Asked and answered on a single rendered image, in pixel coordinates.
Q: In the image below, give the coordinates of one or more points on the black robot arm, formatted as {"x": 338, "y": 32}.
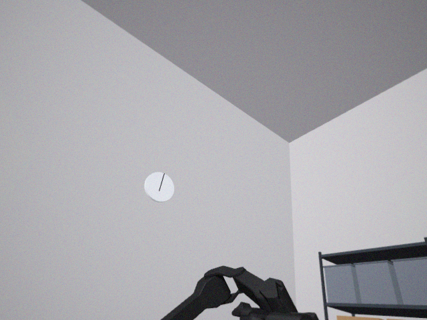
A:
{"x": 212, "y": 291}

